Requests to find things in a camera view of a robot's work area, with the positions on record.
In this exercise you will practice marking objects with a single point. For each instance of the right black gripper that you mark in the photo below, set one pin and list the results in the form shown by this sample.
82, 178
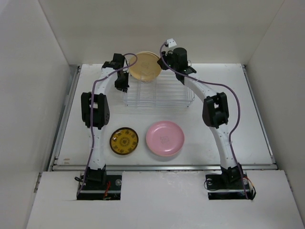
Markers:
169, 53

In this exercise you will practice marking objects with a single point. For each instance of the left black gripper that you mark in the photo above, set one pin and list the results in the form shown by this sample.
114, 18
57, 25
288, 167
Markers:
123, 87

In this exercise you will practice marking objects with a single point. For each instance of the yellow plastic plate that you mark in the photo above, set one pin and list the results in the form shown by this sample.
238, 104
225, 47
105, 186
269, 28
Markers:
146, 68
164, 153

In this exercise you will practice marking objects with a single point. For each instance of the pink plastic plate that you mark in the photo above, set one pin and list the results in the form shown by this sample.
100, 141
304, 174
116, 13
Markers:
165, 135

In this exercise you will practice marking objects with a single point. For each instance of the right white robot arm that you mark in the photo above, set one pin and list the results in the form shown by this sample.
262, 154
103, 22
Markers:
215, 113

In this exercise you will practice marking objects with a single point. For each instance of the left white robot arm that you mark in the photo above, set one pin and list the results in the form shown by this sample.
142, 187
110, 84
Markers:
95, 113

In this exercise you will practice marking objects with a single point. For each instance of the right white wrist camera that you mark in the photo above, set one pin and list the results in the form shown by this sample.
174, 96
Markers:
170, 43

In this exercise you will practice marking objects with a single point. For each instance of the white wire dish rack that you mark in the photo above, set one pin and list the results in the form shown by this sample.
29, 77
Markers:
156, 89

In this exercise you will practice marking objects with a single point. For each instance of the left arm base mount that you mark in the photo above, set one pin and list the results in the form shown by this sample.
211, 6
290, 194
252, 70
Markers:
108, 189

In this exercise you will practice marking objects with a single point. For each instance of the aluminium table frame rail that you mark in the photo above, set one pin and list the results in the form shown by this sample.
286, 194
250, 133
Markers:
199, 151

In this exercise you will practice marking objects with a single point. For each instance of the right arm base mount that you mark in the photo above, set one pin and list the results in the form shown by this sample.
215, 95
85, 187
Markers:
218, 190

